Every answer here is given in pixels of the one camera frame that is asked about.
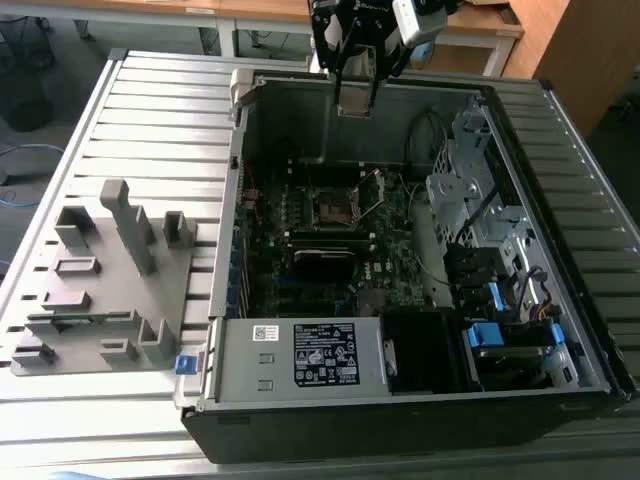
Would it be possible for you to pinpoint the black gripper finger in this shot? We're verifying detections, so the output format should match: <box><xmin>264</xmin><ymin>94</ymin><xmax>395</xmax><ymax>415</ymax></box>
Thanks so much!
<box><xmin>310</xmin><ymin>0</ymin><xmax>359</xmax><ymax>107</ymax></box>
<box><xmin>369</xmin><ymin>34</ymin><xmax>406</xmax><ymax>109</ymax></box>

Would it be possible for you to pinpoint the silver CPU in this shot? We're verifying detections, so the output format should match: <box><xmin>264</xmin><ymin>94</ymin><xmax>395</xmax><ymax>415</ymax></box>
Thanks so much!
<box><xmin>337</xmin><ymin>91</ymin><xmax>375</xmax><ymax>121</ymax></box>

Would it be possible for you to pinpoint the metal socket cover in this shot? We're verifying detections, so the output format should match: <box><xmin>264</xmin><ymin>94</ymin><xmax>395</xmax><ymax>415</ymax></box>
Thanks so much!
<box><xmin>355</xmin><ymin>168</ymin><xmax>387</xmax><ymax>207</ymax></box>

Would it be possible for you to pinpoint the wire locking lever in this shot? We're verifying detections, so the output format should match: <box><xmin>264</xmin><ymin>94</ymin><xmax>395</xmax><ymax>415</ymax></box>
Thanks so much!
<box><xmin>357</xmin><ymin>193</ymin><xmax>391</xmax><ymax>222</ymax></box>

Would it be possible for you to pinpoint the CPU socket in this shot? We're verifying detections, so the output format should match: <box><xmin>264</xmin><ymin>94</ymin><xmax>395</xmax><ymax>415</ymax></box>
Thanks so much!
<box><xmin>309</xmin><ymin>185</ymin><xmax>365</xmax><ymax>232</ymax></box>

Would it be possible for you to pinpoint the beige case latch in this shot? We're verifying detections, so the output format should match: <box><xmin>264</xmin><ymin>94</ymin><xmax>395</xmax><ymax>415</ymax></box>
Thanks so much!
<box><xmin>228</xmin><ymin>68</ymin><xmax>257</xmax><ymax>109</ymax></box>

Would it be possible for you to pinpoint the metal drive cage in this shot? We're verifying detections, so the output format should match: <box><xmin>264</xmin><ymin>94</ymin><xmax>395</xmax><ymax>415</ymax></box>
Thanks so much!
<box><xmin>424</xmin><ymin>94</ymin><xmax>541</xmax><ymax>281</ymax></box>

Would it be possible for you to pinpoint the green motherboard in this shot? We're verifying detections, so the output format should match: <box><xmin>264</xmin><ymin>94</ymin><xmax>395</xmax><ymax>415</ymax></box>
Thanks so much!
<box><xmin>233</xmin><ymin>158</ymin><xmax>442</xmax><ymax>321</ymax></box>

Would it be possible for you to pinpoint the wooden cabinet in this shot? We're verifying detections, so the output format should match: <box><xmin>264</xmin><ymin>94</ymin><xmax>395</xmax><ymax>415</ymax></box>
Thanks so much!
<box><xmin>502</xmin><ymin>0</ymin><xmax>640</xmax><ymax>141</ymax></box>

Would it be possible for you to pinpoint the black graphics card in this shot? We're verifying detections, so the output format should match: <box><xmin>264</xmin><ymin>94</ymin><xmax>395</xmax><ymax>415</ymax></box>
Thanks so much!
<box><xmin>292</xmin><ymin>248</ymin><xmax>357</xmax><ymax>282</ymax></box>

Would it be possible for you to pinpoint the silver chipset heat sink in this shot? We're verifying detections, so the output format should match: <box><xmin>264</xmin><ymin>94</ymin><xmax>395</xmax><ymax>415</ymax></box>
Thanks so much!
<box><xmin>358</xmin><ymin>288</ymin><xmax>387</xmax><ymax>317</ymax></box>

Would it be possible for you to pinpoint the blue disk carrier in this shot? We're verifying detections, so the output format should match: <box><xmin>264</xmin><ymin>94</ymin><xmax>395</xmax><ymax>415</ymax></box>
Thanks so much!
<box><xmin>462</xmin><ymin>322</ymin><xmax>565</xmax><ymax>362</ymax></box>

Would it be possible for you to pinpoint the grey power supply unit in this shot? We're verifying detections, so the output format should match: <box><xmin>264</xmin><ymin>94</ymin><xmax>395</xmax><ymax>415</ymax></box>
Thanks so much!
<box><xmin>214</xmin><ymin>317</ymin><xmax>389</xmax><ymax>401</ymax></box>

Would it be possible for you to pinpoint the black waste bin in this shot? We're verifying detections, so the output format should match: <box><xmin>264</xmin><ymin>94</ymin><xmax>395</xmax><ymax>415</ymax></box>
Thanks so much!
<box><xmin>0</xmin><ymin>69</ymin><xmax>55</xmax><ymax>134</ymax></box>

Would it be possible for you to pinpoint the grey parts rack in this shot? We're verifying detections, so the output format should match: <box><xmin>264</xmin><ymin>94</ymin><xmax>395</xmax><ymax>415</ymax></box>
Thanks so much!
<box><xmin>9</xmin><ymin>179</ymin><xmax>199</xmax><ymax>376</ymax></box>

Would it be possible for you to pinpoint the black hard disk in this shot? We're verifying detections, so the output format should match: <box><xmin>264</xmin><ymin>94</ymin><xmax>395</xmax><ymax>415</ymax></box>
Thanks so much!
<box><xmin>472</xmin><ymin>347</ymin><xmax>549</xmax><ymax>392</ymax></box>

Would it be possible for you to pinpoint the black PC case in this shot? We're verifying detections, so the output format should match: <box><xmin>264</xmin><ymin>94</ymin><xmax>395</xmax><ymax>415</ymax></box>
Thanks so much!
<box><xmin>172</xmin><ymin>67</ymin><xmax>639</xmax><ymax>466</ymax></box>

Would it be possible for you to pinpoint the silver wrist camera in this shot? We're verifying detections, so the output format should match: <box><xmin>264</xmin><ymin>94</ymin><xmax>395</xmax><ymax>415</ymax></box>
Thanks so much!
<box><xmin>391</xmin><ymin>0</ymin><xmax>450</xmax><ymax>50</ymax></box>

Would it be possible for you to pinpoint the black cable loop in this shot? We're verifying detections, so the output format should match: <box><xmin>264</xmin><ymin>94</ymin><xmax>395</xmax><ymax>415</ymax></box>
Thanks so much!
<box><xmin>406</xmin><ymin>108</ymin><xmax>447</xmax><ymax>171</ymax></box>

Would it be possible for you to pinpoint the wooden desk white frame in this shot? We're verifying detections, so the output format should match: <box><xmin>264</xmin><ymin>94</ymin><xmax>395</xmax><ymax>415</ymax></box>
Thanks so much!
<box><xmin>219</xmin><ymin>0</ymin><xmax>526</xmax><ymax>77</ymax></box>
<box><xmin>0</xmin><ymin>0</ymin><xmax>224</xmax><ymax>56</ymax></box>

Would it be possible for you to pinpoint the coloured wire bundle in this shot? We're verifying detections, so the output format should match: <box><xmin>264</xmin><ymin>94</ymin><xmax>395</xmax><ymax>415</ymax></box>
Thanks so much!
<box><xmin>530</xmin><ymin>298</ymin><xmax>557</xmax><ymax>322</ymax></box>

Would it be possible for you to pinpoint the blue floor cable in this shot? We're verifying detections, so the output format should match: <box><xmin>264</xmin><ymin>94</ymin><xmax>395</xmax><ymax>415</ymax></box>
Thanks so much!
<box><xmin>0</xmin><ymin>142</ymin><xmax>66</xmax><ymax>209</ymax></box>

